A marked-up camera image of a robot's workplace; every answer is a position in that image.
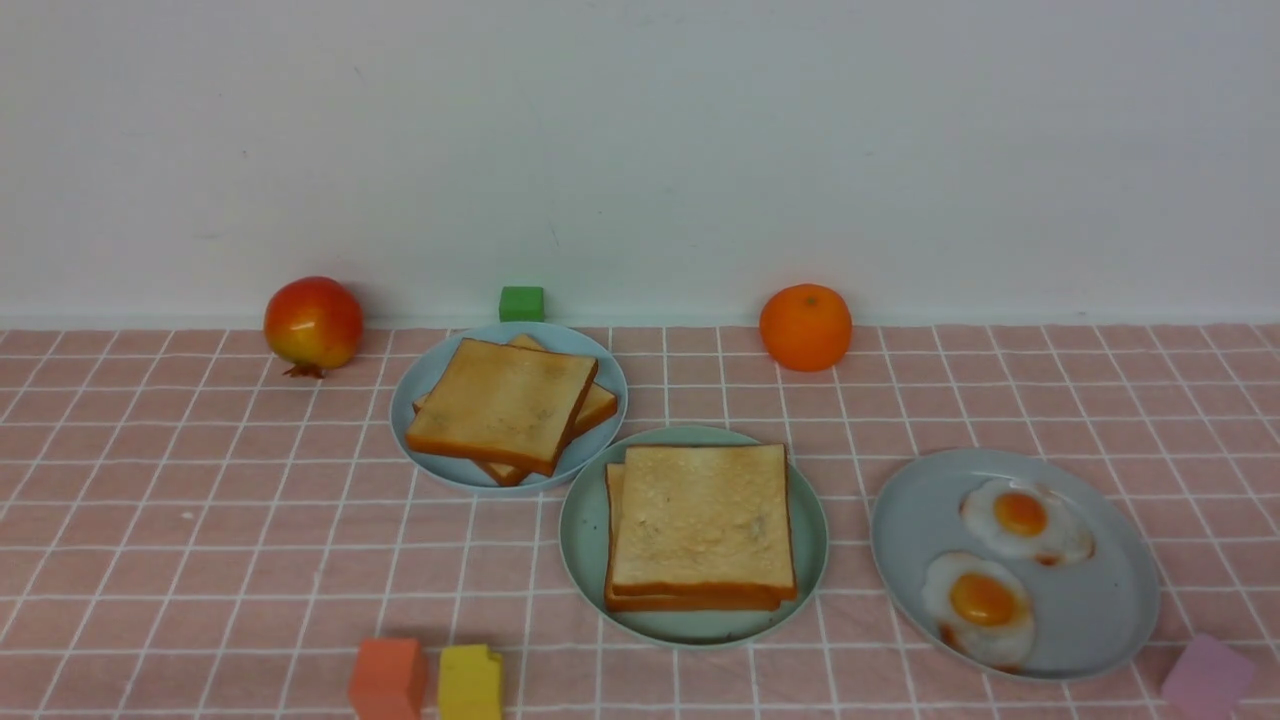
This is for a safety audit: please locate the orange mandarin fruit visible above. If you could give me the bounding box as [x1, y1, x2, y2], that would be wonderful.
[758, 283, 854, 372]

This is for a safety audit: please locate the light blue bread plate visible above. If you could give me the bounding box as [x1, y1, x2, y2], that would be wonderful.
[390, 322, 628, 497]

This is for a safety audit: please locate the fried egg back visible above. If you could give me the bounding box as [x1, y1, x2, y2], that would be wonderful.
[959, 478, 1096, 568]

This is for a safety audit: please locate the yellow foam block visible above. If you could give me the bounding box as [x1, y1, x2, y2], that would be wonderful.
[436, 644, 504, 720]

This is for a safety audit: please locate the pink foam cube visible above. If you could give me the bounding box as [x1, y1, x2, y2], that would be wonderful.
[1160, 634, 1256, 719]

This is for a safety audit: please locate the grey blue egg plate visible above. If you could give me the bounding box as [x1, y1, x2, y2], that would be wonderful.
[870, 448, 1160, 682]

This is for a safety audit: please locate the orange foam cube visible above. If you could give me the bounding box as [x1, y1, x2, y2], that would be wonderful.
[348, 638, 429, 720]

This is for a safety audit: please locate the toast slice bottom remaining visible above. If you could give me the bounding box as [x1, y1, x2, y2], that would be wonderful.
[412, 333, 620, 488]

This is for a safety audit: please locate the toast slice placed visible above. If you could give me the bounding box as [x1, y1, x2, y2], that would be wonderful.
[603, 462, 782, 612]
[613, 445, 797, 603]

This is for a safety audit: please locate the fried egg front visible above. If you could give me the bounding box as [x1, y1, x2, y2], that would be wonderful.
[922, 551, 1037, 673]

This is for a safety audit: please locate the green foam cube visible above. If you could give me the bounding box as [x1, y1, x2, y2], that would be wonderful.
[498, 286, 547, 323]

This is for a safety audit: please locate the fried egg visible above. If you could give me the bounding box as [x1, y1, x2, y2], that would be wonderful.
[959, 478, 1096, 568]
[922, 551, 1037, 673]

